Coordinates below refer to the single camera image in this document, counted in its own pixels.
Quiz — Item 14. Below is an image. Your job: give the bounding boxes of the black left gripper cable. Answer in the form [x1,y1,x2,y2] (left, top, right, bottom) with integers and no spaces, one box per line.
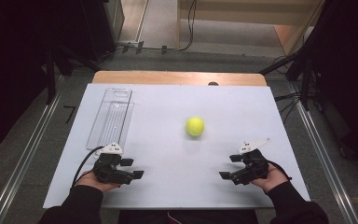
[71,145,105,188]

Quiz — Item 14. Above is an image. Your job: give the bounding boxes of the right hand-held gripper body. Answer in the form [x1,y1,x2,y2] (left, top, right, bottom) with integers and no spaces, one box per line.
[229,137,272,186]

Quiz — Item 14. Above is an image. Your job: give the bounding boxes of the clear plastic tray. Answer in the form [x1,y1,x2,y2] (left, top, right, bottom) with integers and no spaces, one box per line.
[85,88,135,151]

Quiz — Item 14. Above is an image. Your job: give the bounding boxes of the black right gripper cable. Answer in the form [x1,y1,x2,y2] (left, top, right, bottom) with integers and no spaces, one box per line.
[267,160,293,182]

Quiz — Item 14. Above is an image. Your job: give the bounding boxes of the wooden cabinet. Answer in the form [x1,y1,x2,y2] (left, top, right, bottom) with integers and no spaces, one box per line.
[176,0,325,57]

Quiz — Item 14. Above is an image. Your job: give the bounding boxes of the person's left hand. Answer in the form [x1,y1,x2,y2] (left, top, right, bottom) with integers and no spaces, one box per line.
[75,170,120,193]

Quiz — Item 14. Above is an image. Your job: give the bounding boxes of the metal floor rail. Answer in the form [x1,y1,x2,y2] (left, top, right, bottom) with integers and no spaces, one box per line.
[0,91,63,224]
[287,82,358,224]

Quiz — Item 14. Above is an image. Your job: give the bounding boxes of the yellow tennis ball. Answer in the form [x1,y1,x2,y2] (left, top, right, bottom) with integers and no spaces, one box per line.
[185,116,206,137]

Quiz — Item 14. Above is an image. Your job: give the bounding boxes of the dark cabinet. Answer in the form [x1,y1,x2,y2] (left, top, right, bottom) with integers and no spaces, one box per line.
[82,0,126,62]

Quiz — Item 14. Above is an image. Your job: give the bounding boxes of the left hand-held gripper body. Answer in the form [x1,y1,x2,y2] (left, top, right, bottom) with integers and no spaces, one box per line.
[91,142,136,186]

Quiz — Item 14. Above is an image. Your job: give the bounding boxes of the black hanging cable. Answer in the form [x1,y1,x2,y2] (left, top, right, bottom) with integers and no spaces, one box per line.
[116,0,199,53]

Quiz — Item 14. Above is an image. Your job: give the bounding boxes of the person's right hand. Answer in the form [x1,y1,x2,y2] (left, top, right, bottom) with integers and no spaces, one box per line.
[251,162,290,194]

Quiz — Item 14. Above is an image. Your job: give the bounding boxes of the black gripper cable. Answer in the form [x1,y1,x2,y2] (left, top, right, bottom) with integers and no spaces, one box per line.
[71,145,105,188]
[267,160,293,182]

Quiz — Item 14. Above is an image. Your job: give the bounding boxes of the black stand legs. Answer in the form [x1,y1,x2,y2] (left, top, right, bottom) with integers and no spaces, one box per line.
[258,43,313,111]
[43,41,102,105]

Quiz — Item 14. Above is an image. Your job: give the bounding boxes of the black floor cables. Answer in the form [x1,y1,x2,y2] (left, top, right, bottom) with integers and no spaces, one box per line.
[274,91,303,123]

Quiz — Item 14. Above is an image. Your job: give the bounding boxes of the person's dark clothing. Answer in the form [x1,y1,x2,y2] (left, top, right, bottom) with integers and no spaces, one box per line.
[117,209,259,224]

